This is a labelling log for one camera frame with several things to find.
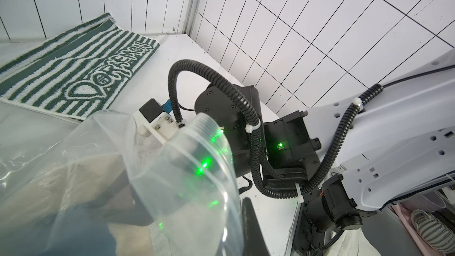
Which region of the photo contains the clear plastic vacuum bag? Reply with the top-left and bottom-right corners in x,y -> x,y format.
1,104 -> 245,256

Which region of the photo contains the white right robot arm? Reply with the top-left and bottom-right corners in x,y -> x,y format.
168,51 -> 455,256

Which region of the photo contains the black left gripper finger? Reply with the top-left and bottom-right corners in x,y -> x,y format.
241,197 -> 270,256

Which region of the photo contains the green white striped towel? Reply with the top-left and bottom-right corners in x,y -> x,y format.
1,13 -> 160,120

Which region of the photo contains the teal and beige towel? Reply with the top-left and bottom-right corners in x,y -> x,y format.
41,154 -> 154,256

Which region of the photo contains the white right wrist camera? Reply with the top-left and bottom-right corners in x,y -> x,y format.
133,98 -> 178,145

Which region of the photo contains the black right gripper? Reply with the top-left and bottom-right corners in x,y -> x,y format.
194,84 -> 250,177

